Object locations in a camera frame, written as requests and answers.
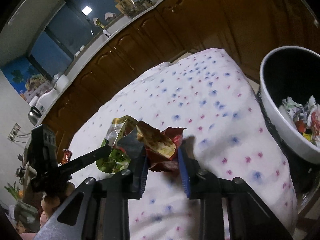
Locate gold red chip bag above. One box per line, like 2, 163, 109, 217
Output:
101, 115, 185, 172

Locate white red paper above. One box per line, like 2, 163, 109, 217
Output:
307, 104, 320, 147

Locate white kitchen countertop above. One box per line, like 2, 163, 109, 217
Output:
36, 0, 165, 125

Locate kitchen window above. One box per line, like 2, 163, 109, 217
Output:
30, 0, 140, 77

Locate brown wooden kitchen cabinets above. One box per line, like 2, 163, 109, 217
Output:
41, 0, 319, 160

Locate operator left hand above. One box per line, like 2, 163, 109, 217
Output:
19, 182, 75, 240

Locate small red candy wrapper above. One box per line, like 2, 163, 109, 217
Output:
60, 149, 72, 165

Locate green snack bag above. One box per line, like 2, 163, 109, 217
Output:
95, 148, 131, 174

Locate metal kettle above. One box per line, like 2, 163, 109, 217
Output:
28, 106, 42, 126

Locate white plastic jug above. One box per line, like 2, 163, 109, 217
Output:
35, 88, 58, 115

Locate white floral tablecloth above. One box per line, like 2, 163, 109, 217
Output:
69, 48, 298, 239

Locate white jar with lid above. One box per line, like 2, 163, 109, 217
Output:
52, 72, 69, 93

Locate crumpled silver foil wrapper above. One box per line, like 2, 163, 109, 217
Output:
278, 95, 317, 125

